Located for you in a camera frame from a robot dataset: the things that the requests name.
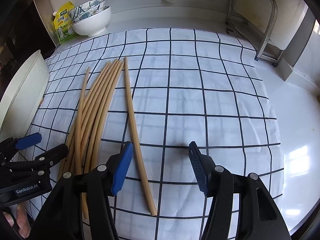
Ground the wooden chopstick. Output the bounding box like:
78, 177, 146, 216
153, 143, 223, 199
81, 60, 118, 163
124, 57, 157, 216
57, 61, 111, 181
67, 61, 116, 176
81, 60, 121, 173
58, 61, 111, 178
84, 60, 124, 173

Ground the large white round bowl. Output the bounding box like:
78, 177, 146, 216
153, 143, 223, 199
1, 50, 49, 141

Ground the wooden chopstick crossing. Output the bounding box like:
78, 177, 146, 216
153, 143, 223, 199
75, 66, 91, 219

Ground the person's left hand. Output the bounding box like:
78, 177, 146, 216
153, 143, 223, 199
3, 203, 31, 239

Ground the white blue checkered cloth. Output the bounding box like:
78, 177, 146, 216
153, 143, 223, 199
15, 28, 284, 239

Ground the yellow seasoning pouch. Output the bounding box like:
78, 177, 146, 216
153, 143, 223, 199
53, 1, 79, 45

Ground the white ceramic bowl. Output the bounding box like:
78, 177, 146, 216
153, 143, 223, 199
72, 6, 111, 37

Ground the blue patterned bowl top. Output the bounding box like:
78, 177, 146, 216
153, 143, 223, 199
67, 0, 104, 20

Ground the blue patterned bowl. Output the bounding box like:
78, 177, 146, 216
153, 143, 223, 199
72, 1, 110, 23
67, 0, 104, 20

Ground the blue patterned bowl middle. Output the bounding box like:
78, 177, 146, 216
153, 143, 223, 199
72, 1, 110, 23

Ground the metal rack frame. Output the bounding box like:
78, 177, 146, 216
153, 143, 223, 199
225, 0, 283, 66

